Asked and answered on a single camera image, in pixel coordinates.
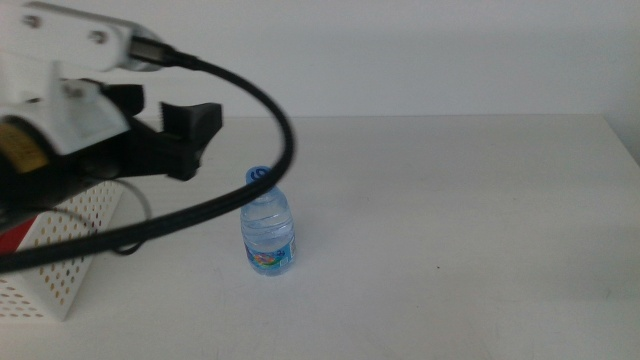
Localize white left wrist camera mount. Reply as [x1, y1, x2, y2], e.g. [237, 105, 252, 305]
[0, 0, 166, 155]

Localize white perforated plastic basket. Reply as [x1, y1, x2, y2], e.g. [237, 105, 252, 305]
[0, 178, 125, 322]

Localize red cola can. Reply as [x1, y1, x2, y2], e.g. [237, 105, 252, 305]
[0, 216, 37, 255]

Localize clear water bottle blue cap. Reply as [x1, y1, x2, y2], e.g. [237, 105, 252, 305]
[240, 165, 297, 277]

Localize thin cable on left arm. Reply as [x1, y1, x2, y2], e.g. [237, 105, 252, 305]
[49, 178, 154, 257]

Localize thick black braided cable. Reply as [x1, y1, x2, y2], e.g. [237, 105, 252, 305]
[0, 35, 297, 275]

